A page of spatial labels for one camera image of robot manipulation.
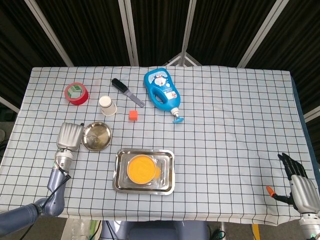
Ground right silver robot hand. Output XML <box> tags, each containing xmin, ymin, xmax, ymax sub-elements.
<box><xmin>266</xmin><ymin>152</ymin><xmax>320</xmax><ymax>215</ymax></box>

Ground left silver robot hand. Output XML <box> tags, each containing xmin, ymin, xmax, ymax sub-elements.
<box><xmin>56</xmin><ymin>122</ymin><xmax>85</xmax><ymax>152</ymax></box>

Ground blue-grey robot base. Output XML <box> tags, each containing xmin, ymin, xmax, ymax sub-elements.
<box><xmin>99</xmin><ymin>219</ymin><xmax>210</xmax><ymax>240</ymax></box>

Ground round steel plate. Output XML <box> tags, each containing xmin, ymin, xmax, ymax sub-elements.
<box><xmin>81</xmin><ymin>121</ymin><xmax>113</xmax><ymax>152</ymax></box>

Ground bowl of orange powder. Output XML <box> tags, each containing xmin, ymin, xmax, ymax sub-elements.
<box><xmin>126</xmin><ymin>154</ymin><xmax>157</xmax><ymax>185</ymax></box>

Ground rectangular steel tray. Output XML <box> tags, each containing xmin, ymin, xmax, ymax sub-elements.
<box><xmin>112</xmin><ymin>148</ymin><xmax>176</xmax><ymax>196</ymax></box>

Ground red tape roll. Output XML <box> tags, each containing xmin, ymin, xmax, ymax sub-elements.
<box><xmin>64</xmin><ymin>82</ymin><xmax>90</xmax><ymax>106</ymax></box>

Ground white paper cup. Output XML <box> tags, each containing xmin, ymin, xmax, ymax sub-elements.
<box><xmin>98</xmin><ymin>95</ymin><xmax>118</xmax><ymax>117</ymax></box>

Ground blue checked tablecloth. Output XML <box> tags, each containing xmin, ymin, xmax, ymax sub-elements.
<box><xmin>0</xmin><ymin>65</ymin><xmax>320</xmax><ymax>227</ymax></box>

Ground blue detergent bottle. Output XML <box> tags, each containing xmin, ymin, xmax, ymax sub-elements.
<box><xmin>143</xmin><ymin>67</ymin><xmax>185</xmax><ymax>124</ymax></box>

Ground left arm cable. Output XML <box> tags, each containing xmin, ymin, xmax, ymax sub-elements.
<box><xmin>46</xmin><ymin>166</ymin><xmax>72</xmax><ymax>201</ymax></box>

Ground black folding screen white frame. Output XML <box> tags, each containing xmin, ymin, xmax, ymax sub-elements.
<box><xmin>0</xmin><ymin>0</ymin><xmax>320</xmax><ymax>113</ymax></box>

